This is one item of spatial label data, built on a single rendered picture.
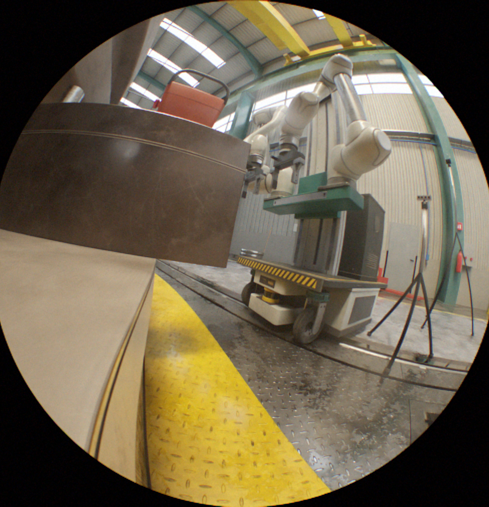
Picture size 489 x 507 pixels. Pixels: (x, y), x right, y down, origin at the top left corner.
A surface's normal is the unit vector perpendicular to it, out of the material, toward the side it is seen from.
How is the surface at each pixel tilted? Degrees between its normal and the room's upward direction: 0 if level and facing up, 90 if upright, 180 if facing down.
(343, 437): 0
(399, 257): 90
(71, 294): 0
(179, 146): 90
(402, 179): 90
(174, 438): 0
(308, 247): 90
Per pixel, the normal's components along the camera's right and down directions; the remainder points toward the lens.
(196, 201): 0.47, 0.11
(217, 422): 0.18, -0.98
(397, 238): -0.66, -0.11
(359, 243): -0.86, -0.15
